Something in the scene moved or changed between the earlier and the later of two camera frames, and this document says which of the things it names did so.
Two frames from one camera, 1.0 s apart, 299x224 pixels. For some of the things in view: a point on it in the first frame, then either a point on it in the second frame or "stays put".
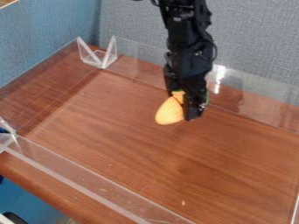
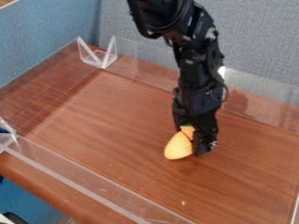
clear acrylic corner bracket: x=99 y=59 stays put
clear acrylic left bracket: x=8 y=136 stays put
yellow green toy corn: x=171 y=111 → x=180 y=145
